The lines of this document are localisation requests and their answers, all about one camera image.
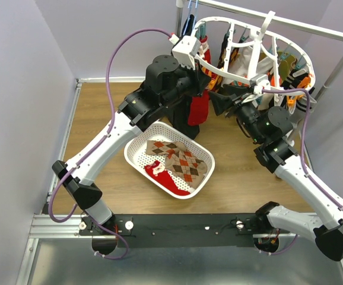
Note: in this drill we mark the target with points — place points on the white perforated plastic basket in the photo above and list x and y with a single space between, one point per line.
135 155

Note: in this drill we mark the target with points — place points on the aluminium rail frame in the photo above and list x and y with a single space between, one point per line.
57 254

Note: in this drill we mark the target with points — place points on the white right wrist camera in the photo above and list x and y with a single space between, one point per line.
257 84

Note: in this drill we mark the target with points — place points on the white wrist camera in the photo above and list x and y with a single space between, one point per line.
185 51
257 84

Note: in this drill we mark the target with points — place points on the beige argyle sock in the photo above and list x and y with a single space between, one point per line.
179 160

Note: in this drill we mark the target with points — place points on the red santa bear sock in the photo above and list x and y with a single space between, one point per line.
158 172

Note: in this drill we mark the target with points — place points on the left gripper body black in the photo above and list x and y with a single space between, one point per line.
195 82

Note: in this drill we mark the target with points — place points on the white round clip hanger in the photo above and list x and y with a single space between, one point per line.
264 43

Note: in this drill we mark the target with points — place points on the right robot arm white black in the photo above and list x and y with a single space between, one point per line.
267 130

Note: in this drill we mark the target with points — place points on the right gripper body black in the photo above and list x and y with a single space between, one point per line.
237 104

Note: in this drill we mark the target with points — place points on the red hanging sock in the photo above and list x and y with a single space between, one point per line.
207 53

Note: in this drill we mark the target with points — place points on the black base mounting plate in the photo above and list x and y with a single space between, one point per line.
189 230

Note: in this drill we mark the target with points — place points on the grey striped hanging sock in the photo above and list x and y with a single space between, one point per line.
299 112

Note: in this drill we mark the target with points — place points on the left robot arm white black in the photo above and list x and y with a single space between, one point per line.
168 80

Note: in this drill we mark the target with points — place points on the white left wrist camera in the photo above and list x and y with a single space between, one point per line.
185 51

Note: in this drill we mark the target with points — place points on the white orange hanging sock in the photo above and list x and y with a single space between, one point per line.
240 65

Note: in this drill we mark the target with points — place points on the white drying rack frame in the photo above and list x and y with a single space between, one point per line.
297 25

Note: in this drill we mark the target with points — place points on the black sock on blue hanger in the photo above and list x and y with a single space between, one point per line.
188 25

